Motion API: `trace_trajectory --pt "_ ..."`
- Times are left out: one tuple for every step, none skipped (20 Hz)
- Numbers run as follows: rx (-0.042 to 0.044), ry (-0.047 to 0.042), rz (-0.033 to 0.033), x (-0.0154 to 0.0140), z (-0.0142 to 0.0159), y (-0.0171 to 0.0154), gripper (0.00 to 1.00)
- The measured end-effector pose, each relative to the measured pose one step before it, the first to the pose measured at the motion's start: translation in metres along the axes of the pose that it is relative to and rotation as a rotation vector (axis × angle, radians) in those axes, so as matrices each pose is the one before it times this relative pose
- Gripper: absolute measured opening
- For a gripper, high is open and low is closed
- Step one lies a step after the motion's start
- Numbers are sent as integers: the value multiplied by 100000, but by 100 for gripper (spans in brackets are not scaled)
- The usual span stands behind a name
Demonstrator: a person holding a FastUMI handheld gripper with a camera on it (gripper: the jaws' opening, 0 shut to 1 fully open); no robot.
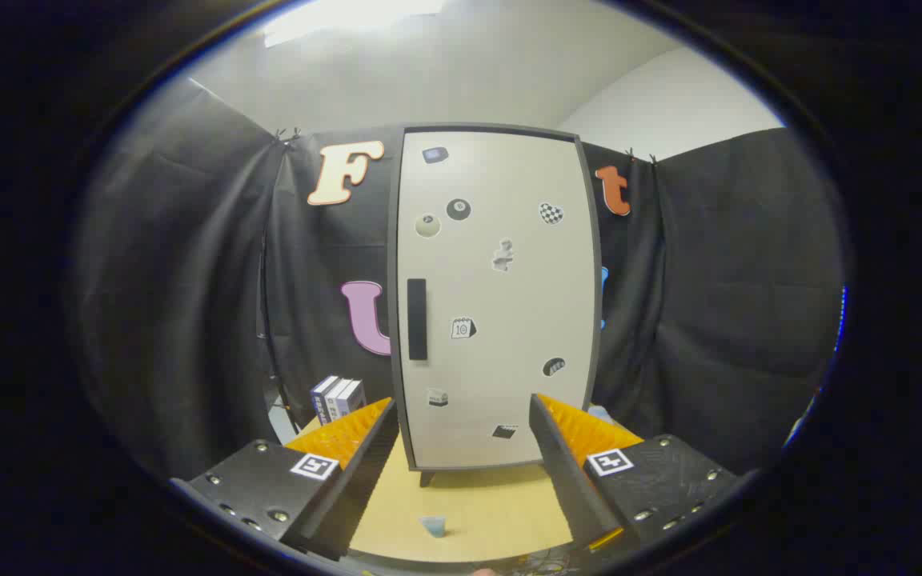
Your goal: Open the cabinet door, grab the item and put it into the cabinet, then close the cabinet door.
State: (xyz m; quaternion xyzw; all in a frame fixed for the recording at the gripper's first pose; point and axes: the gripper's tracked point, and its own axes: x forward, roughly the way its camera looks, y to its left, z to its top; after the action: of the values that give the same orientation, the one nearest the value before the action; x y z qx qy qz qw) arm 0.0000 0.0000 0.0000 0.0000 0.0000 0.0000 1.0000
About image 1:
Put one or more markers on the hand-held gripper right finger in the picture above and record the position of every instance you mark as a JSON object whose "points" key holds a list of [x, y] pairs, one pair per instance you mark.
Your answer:
{"points": [[573, 488]]}

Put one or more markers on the blue gradient tube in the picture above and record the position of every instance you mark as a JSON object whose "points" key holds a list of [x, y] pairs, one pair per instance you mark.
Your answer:
{"points": [[433, 526]]}

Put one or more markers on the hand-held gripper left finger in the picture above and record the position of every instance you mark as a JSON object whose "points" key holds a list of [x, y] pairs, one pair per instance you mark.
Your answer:
{"points": [[349, 496]]}

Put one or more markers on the white cabinet door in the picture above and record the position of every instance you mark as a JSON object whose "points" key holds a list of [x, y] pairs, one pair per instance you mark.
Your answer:
{"points": [[501, 304]]}

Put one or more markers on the grey cabinet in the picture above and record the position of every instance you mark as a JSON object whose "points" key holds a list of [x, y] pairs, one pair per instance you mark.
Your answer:
{"points": [[391, 240]]}

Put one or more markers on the blue and white box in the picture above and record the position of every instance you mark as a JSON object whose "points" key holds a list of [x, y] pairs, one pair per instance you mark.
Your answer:
{"points": [[333, 396]]}

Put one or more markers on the black backdrop cloth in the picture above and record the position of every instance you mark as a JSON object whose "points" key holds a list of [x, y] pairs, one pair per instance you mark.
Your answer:
{"points": [[189, 280]]}

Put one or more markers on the black backdrop stand pole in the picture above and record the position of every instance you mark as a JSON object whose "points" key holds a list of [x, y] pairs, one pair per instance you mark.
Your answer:
{"points": [[266, 336]]}

